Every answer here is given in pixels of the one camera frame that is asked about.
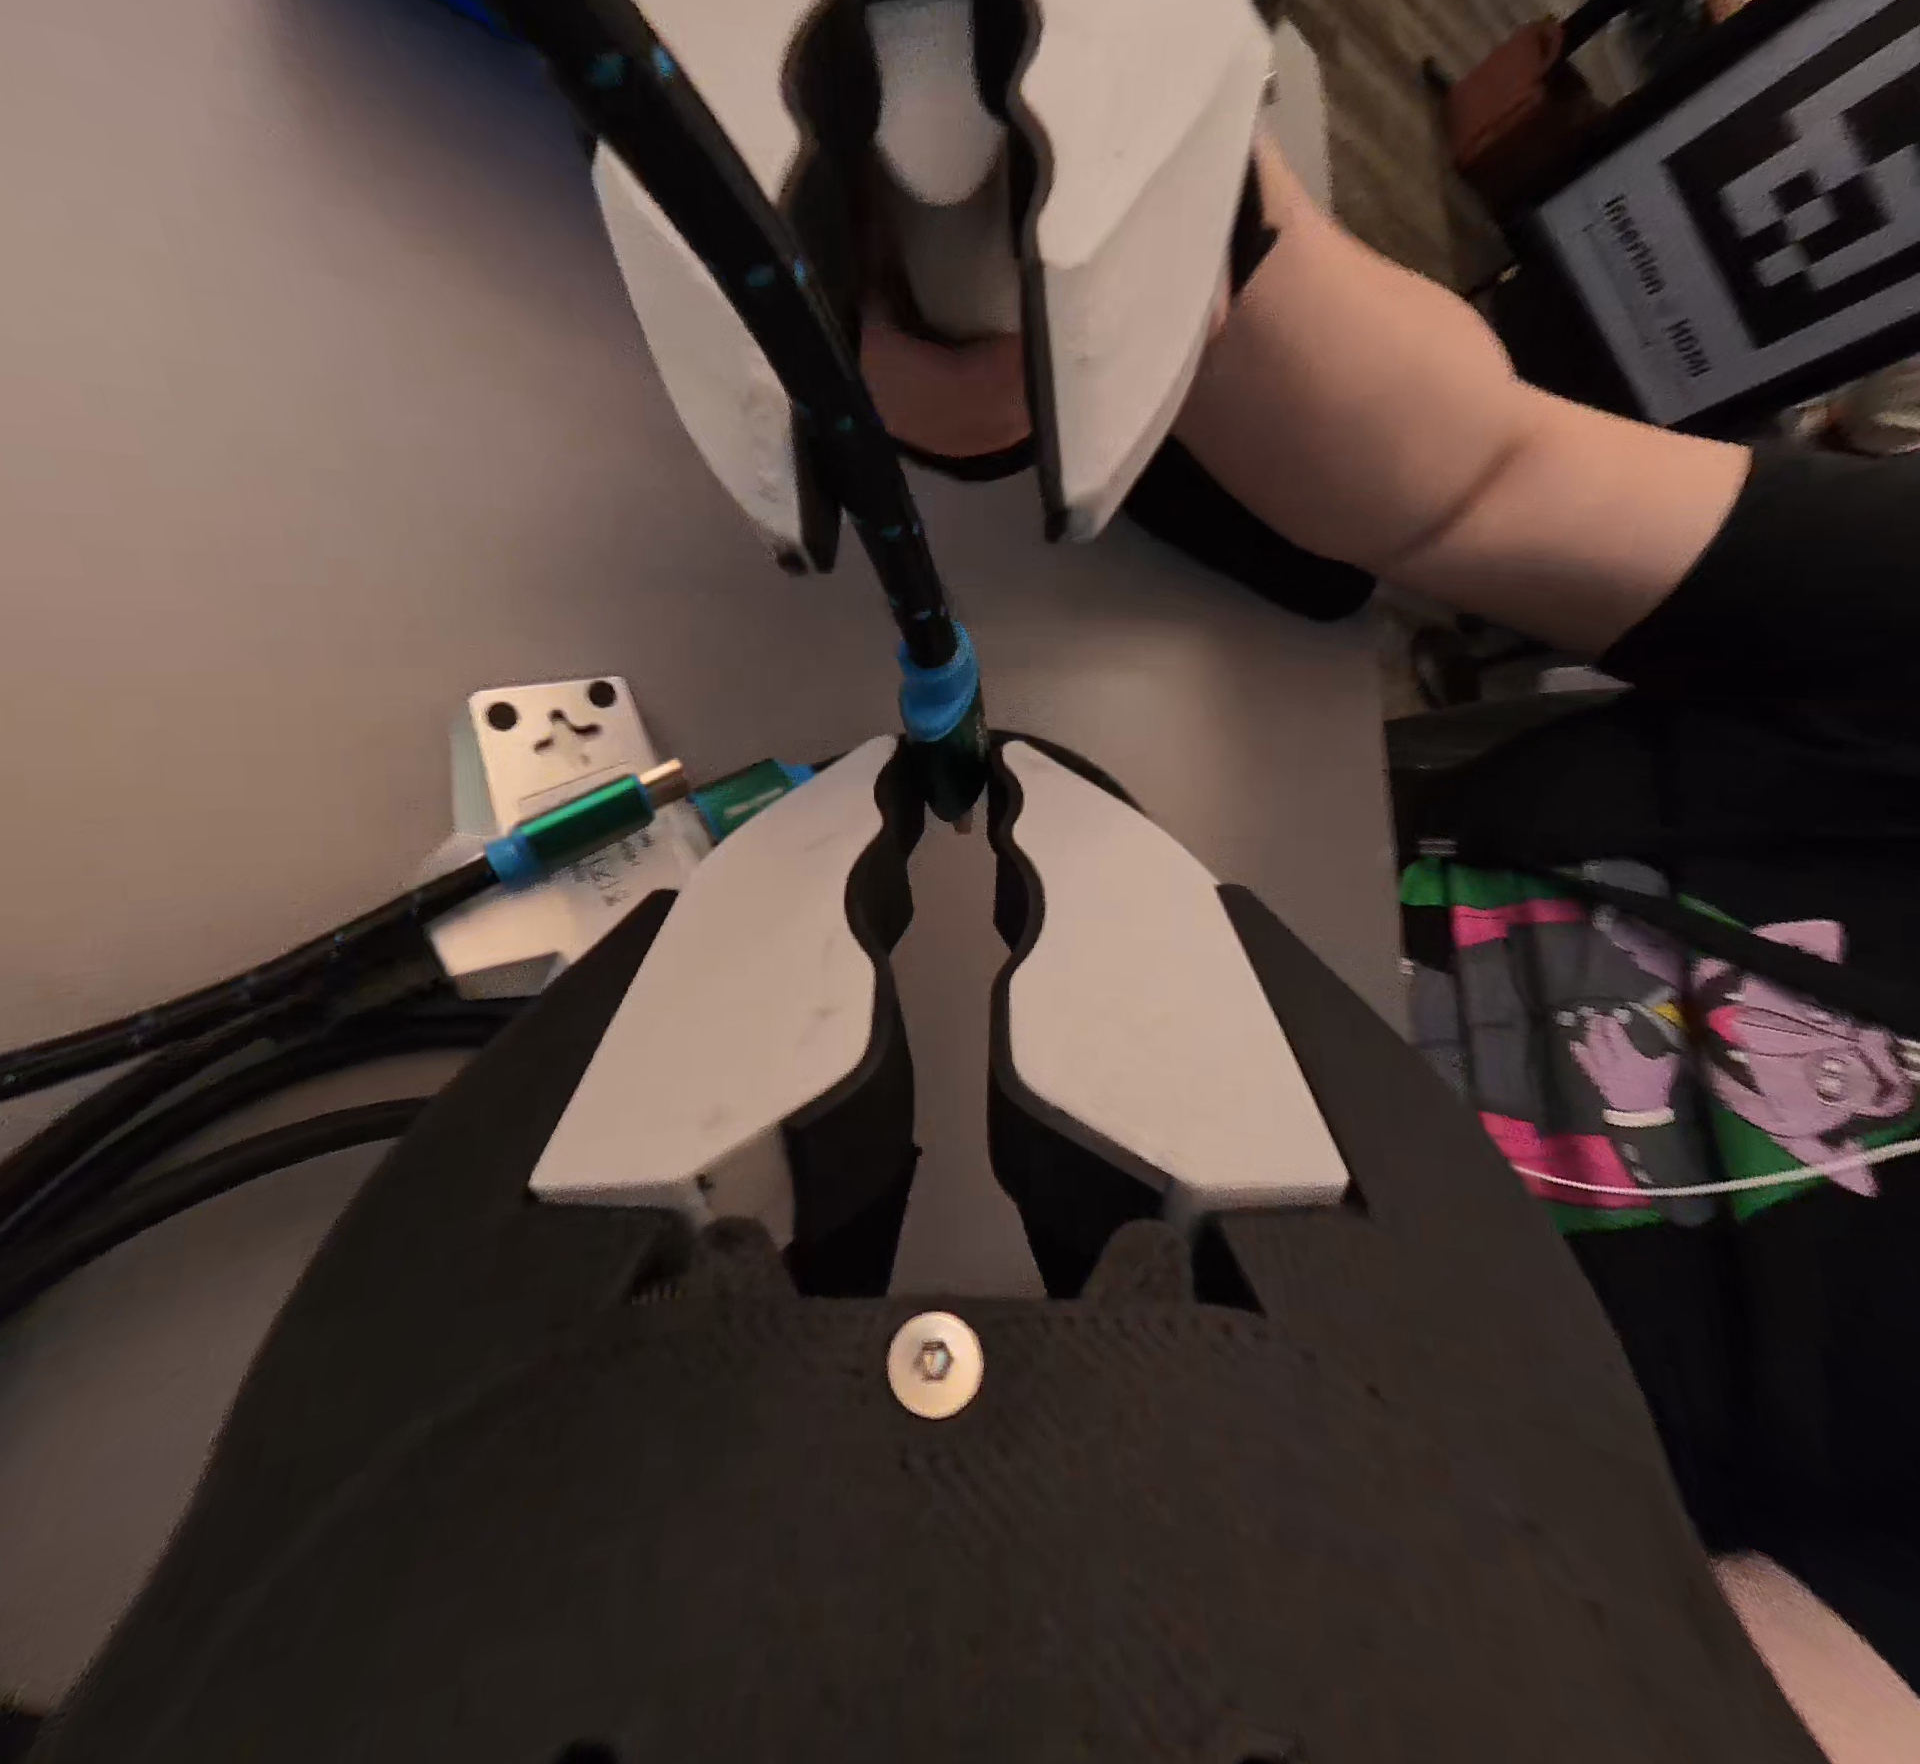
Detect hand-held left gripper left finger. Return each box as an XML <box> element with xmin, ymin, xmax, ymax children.
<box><xmin>529</xmin><ymin>734</ymin><xmax>918</xmax><ymax>1204</ymax></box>

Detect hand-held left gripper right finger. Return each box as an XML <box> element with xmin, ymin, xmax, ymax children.
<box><xmin>990</xmin><ymin>740</ymin><xmax>1352</xmax><ymax>1209</ymax></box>

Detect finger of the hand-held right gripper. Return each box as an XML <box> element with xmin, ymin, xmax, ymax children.
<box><xmin>589</xmin><ymin>0</ymin><xmax>869</xmax><ymax>582</ymax></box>
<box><xmin>967</xmin><ymin>0</ymin><xmax>1282</xmax><ymax>547</ymax></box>

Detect black braided hdmi cable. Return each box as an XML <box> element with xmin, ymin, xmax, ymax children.
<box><xmin>0</xmin><ymin>757</ymin><xmax>697</xmax><ymax>1108</ymax></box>
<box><xmin>307</xmin><ymin>0</ymin><xmax>994</xmax><ymax>849</ymax></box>

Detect silver hdmi switch hub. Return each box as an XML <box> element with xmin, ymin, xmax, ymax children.
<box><xmin>428</xmin><ymin>676</ymin><xmax>709</xmax><ymax>1003</ymax></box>

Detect person's right hand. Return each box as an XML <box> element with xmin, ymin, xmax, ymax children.
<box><xmin>861</xmin><ymin>135</ymin><xmax>1521</xmax><ymax>582</ymax></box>

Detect black framed marker sign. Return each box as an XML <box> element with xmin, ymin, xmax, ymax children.
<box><xmin>1516</xmin><ymin>0</ymin><xmax>1920</xmax><ymax>433</ymax></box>

